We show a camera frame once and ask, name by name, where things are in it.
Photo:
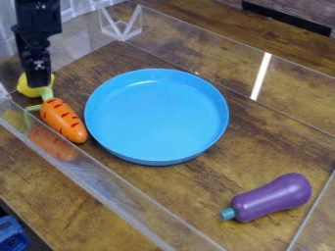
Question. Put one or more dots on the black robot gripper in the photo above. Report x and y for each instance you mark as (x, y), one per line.
(39, 21)

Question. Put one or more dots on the yellow toy lemon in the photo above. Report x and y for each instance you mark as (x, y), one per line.
(33, 92)

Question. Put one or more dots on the blue round tray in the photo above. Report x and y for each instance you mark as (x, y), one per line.
(157, 117)

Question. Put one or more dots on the orange toy carrot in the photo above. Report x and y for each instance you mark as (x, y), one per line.
(61, 117)

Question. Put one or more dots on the blue plastic crate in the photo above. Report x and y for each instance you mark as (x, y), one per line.
(14, 237)

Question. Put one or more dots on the purple toy eggplant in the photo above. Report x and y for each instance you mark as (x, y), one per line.
(285, 193)

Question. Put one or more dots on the clear acrylic corner bracket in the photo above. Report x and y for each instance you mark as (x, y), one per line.
(118, 29)

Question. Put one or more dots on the clear acrylic barrier wall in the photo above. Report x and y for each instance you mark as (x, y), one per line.
(102, 204)

